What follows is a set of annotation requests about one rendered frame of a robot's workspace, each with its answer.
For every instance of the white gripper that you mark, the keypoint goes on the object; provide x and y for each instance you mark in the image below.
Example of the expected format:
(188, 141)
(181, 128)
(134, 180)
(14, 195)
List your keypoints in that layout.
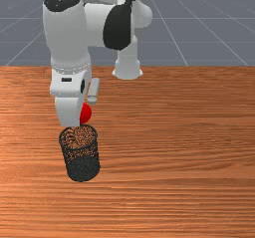
(68, 96)

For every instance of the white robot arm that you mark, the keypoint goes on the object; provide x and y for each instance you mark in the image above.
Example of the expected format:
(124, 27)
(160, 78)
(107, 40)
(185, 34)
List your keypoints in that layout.
(71, 33)

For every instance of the red ball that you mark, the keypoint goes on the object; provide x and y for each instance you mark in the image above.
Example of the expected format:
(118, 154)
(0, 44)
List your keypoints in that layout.
(86, 113)

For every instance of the dark mesh basket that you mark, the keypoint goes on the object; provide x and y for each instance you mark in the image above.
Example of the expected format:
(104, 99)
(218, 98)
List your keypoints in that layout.
(81, 159)

